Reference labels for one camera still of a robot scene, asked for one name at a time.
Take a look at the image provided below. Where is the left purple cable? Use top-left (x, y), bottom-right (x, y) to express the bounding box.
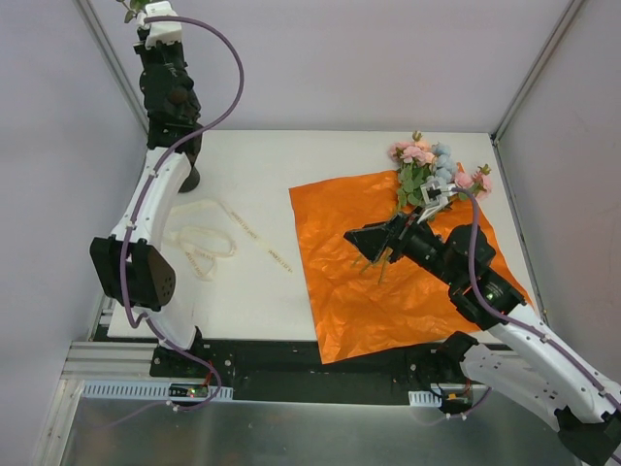
top-left (80, 14), bottom-right (245, 428)

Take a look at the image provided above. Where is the aluminium frame rail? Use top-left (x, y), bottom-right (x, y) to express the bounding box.
top-left (61, 342), bottom-right (156, 380)

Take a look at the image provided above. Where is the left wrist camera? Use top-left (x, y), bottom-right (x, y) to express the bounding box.
top-left (136, 1), bottom-right (182, 50)

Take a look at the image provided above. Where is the cream white rose stem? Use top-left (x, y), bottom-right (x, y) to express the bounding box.
top-left (116, 0), bottom-right (150, 24)

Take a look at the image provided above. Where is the light blue flower stem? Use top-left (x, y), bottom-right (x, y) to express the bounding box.
top-left (377, 141), bottom-right (460, 285)

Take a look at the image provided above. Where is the small pink rose stem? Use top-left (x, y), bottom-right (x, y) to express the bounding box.
top-left (427, 164), bottom-right (492, 199)

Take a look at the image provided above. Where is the left white cable duct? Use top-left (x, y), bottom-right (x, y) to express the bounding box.
top-left (82, 381), bottom-right (234, 403)

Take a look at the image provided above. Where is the cream lace ribbon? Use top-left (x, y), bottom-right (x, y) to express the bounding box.
top-left (163, 198), bottom-right (294, 283)

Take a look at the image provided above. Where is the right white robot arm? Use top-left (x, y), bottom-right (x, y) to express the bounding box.
top-left (343, 214), bottom-right (620, 465)

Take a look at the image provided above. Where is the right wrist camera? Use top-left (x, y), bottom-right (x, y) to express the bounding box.
top-left (416, 177), bottom-right (456, 223)

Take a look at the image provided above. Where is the right white cable duct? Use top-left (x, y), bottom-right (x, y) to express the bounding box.
top-left (408, 390), bottom-right (442, 408)

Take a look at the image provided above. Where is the white cable duct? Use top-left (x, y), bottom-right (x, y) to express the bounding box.
top-left (82, 381), bottom-right (234, 403)
top-left (408, 390), bottom-right (442, 408)

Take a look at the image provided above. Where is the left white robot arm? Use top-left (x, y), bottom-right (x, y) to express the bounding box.
top-left (89, 41), bottom-right (206, 378)

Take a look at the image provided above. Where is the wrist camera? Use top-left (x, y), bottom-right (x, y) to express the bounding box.
top-left (416, 177), bottom-right (456, 223)
top-left (136, 1), bottom-right (182, 50)

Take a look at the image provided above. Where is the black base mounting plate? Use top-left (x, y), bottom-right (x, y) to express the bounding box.
top-left (149, 340), bottom-right (483, 408)

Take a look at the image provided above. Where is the black cylindrical vase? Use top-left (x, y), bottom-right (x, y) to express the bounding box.
top-left (179, 166), bottom-right (201, 193)

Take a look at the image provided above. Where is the orange wrapping paper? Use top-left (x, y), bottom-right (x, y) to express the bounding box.
top-left (288, 162), bottom-right (535, 365)

